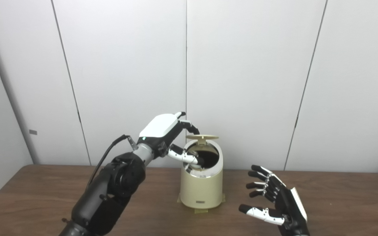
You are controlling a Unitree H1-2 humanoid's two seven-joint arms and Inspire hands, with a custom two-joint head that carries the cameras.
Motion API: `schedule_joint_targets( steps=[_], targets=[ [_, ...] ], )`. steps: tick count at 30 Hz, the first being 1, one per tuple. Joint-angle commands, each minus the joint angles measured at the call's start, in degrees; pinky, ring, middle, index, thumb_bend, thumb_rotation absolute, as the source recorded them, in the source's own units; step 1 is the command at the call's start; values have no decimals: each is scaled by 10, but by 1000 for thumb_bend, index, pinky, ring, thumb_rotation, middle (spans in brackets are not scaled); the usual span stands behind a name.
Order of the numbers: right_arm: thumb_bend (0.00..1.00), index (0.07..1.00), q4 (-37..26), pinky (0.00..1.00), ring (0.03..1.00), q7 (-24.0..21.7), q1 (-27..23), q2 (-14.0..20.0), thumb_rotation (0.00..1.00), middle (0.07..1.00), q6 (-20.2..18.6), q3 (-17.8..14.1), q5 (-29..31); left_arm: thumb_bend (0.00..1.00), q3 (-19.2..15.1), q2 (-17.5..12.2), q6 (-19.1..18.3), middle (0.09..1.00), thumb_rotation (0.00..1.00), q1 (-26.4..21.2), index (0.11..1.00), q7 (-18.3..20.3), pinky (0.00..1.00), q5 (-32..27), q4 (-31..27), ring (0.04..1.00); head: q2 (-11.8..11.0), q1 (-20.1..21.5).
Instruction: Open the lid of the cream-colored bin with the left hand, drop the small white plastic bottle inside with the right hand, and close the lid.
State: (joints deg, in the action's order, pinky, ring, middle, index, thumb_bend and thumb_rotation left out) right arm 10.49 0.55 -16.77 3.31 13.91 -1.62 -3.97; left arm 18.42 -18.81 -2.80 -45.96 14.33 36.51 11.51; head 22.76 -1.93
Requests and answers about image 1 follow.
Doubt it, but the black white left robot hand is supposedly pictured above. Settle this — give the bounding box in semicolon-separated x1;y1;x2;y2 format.
137;112;205;168

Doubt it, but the cream-colored round bin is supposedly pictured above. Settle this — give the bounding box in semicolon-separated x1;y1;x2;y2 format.
180;139;224;209

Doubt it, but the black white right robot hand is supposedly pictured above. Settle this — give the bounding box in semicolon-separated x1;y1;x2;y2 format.
239;165;309;236

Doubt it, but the cream round bin lid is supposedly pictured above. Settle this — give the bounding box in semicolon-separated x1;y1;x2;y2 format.
186;135;219;147

